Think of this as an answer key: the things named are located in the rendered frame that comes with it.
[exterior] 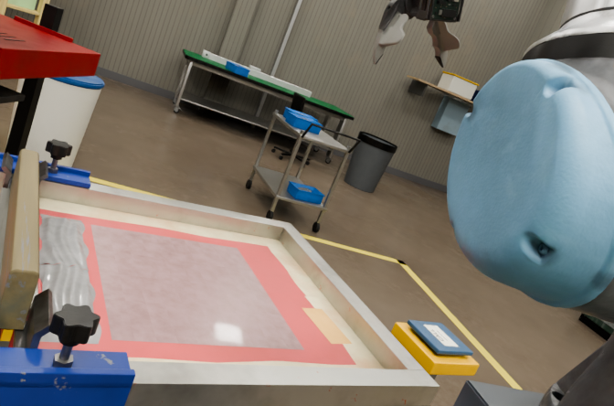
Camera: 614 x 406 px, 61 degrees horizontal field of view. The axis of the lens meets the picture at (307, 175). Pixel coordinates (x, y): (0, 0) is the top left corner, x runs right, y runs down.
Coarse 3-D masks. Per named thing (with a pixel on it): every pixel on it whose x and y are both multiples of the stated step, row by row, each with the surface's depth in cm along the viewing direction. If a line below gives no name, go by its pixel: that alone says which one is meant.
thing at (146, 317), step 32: (96, 288) 77; (128, 288) 80; (160, 288) 83; (192, 288) 87; (224, 288) 92; (128, 320) 72; (160, 320) 75; (192, 320) 78; (224, 320) 82; (256, 320) 85; (288, 320) 90; (128, 352) 66; (160, 352) 68; (192, 352) 71; (224, 352) 74; (256, 352) 77; (288, 352) 80; (320, 352) 84
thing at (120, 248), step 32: (96, 224) 96; (128, 224) 101; (96, 256) 85; (128, 256) 89; (160, 256) 94; (192, 256) 99; (224, 256) 104; (256, 256) 110; (256, 288) 96; (288, 288) 102
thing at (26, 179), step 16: (32, 160) 85; (16, 176) 80; (32, 176) 79; (16, 192) 73; (32, 192) 74; (16, 208) 68; (32, 208) 69; (16, 224) 64; (32, 224) 65; (16, 240) 61; (32, 240) 62; (16, 256) 57; (32, 256) 59; (16, 272) 55; (32, 272) 56; (0, 288) 60; (16, 288) 56; (32, 288) 57; (0, 304) 56; (16, 304) 56; (0, 320) 56; (16, 320) 57
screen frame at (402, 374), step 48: (48, 192) 98; (96, 192) 102; (288, 240) 121; (336, 288) 102; (384, 336) 90; (144, 384) 57; (192, 384) 60; (240, 384) 63; (288, 384) 66; (336, 384) 71; (384, 384) 75; (432, 384) 80
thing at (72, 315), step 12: (48, 144) 97; (60, 144) 97; (60, 156) 97; (48, 168) 98; (60, 312) 51; (72, 312) 52; (84, 312) 53; (60, 324) 51; (72, 324) 50; (84, 324) 51; (96, 324) 53; (60, 336) 50; (72, 336) 51; (84, 336) 51; (60, 360) 52; (72, 360) 53
